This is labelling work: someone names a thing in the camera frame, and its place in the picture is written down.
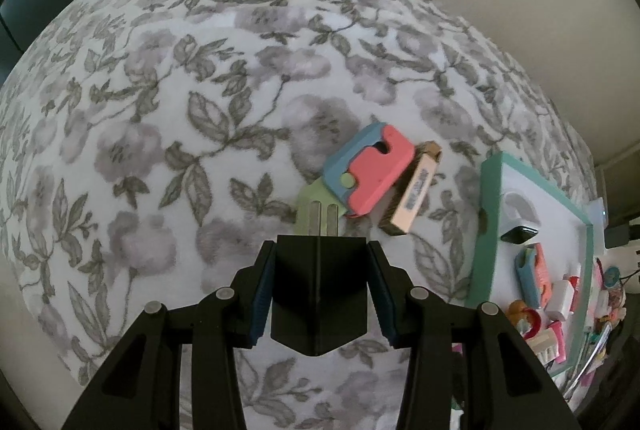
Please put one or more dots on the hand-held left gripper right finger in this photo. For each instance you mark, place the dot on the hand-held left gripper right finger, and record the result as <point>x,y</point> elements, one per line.
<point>385,310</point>

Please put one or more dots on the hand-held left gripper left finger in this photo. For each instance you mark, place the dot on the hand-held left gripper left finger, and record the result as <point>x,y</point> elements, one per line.
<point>261,305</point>

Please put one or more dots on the black plastic block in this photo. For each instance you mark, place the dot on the black plastic block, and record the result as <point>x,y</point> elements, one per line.
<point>320,290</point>

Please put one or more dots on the teal-rimmed white tray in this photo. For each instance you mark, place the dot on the teal-rimmed white tray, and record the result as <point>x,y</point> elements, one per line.
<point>482,230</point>

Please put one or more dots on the blue and coral eraser case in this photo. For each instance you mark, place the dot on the blue and coral eraser case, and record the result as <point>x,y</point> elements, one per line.
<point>530,275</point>

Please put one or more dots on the white brush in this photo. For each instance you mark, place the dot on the white brush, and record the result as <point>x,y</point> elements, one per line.
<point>545,340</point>

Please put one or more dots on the tan rectangular box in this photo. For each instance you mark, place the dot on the tan rectangular box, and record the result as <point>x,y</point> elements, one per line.
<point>412,195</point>

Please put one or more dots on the small black device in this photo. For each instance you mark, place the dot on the small black device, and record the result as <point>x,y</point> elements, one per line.
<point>520,235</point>

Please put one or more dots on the white plastic piece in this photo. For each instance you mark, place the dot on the white plastic piece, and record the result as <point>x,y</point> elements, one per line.
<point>515,200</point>

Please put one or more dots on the grey floral blanket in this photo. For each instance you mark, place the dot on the grey floral blanket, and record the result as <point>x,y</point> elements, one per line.
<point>150,134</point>

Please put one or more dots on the colourful trinket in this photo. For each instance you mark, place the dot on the colourful trinket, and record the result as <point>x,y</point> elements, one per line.
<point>612,292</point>

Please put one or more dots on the black object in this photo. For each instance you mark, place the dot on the black object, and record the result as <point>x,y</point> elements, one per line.
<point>620,360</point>

